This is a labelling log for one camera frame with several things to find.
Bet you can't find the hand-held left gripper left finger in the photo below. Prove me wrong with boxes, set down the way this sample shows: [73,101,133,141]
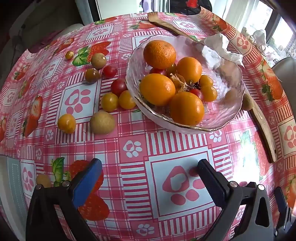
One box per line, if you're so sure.
[25,158,103,241]

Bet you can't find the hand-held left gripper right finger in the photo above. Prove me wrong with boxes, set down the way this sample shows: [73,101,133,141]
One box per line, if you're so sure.
[196,159,276,241]

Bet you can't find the brown longan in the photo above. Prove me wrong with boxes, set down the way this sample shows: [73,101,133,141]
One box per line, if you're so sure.
[224,88,238,102]
[90,110,115,134]
[91,53,107,69]
[241,94,254,111]
[36,174,52,188]

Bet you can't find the yellow cherry tomato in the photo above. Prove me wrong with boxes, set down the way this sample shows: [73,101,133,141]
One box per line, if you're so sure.
[199,75,214,88]
[100,92,119,112]
[166,63,178,75]
[118,90,137,110]
[57,113,77,134]
[201,85,218,102]

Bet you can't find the pink checkered strawberry tablecloth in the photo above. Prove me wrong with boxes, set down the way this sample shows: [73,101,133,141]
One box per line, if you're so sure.
[0,6,296,241]

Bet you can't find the large mandarin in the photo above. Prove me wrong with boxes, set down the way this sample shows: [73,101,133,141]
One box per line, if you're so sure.
[169,92,205,126]
[143,40,176,70]
[139,73,176,106]

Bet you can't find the red cherry tomato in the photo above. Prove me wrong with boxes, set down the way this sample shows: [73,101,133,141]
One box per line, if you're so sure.
[149,67,167,77]
[102,65,117,79]
[188,88,204,101]
[110,79,128,96]

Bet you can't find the dried physalis husk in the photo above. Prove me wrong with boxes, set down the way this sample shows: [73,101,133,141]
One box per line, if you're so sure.
[170,73,192,92]

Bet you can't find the dark brown cherry tomato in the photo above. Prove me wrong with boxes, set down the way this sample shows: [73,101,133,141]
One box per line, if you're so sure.
[85,68,101,84]

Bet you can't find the clear glass bowl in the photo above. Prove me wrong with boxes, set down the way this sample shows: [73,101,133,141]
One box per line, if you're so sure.
[125,35,245,134]

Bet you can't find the small mandarin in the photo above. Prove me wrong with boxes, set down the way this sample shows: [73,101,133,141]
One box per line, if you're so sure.
[177,57,203,84]

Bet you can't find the white crumpled tissue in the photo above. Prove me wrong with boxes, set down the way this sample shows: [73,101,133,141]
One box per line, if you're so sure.
[200,34,245,69]

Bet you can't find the clear plastic bag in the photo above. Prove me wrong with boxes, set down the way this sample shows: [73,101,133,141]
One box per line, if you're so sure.
[240,27,272,57]

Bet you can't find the beige sofa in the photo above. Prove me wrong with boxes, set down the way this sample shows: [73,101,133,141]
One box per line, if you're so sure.
[0,0,85,61]

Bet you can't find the black round object red print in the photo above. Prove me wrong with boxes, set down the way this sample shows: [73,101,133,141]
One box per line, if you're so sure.
[178,0,213,15]

